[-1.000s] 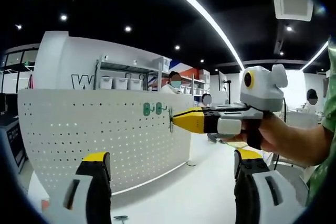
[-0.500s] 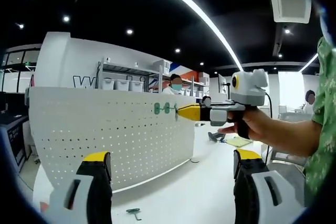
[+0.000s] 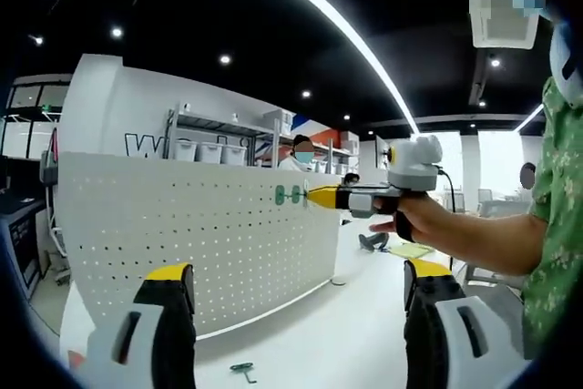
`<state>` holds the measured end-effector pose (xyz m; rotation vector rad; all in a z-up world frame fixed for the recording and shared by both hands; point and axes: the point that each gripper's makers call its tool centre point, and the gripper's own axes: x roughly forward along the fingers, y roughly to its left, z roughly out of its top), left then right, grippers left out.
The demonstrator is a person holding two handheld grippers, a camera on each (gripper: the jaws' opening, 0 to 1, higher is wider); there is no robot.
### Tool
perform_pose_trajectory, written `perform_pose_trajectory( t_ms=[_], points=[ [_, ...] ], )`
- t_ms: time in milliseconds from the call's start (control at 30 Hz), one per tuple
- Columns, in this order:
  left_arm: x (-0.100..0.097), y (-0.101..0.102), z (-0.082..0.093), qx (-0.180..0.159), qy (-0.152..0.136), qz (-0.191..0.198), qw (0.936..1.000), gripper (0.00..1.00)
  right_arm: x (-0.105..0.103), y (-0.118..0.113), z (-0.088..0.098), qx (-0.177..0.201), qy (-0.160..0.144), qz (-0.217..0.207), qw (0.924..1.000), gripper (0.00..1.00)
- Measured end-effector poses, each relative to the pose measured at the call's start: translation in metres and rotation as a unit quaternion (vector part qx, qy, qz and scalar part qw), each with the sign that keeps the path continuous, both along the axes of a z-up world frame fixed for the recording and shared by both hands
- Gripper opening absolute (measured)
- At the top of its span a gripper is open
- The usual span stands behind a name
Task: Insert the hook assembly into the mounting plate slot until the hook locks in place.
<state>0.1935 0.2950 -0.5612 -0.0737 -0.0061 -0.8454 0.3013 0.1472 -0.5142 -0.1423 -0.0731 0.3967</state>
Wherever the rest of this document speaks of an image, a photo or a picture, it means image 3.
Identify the monitor on black stand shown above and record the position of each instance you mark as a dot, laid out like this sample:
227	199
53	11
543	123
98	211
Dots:
380	152

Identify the grey metal shelving rack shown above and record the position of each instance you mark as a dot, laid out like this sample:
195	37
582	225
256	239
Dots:
218	124

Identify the grey mesh office chair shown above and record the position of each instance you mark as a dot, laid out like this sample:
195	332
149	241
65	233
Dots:
483	277

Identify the person's right hand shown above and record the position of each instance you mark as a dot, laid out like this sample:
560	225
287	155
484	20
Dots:
426	216

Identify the grey curved object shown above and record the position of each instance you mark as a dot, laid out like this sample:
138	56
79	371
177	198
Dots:
371	241

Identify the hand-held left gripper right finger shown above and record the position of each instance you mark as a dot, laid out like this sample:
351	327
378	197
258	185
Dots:
455	343

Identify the white worn device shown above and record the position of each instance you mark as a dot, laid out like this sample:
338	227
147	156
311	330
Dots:
565	61

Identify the white storage bin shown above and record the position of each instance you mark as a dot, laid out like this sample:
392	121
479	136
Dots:
186	151
234	156
211	153

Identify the operator in green floral shirt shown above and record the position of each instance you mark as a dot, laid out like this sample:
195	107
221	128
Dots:
560	207

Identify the white ceiling air vent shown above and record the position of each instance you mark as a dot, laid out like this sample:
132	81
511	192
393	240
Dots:
501	29

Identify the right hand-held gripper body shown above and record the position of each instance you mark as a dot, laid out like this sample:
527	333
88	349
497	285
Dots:
414	166

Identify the group of ceiling spotlights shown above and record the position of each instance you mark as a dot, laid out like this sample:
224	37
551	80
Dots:
225	59

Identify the yellow cloth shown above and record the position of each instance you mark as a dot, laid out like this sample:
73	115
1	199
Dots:
410	251

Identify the long ceiling light strip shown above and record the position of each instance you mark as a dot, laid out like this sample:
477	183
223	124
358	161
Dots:
406	109

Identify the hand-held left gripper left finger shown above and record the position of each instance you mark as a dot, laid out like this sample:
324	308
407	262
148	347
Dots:
141	343

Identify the white ribbed box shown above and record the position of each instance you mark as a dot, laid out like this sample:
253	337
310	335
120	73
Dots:
284	121

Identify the black workbench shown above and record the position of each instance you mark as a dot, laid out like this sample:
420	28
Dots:
18	234

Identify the short ceiling light strip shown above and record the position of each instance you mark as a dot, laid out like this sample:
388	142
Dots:
533	115

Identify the white perforated mounting plate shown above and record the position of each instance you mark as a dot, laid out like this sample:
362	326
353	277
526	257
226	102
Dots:
159	234

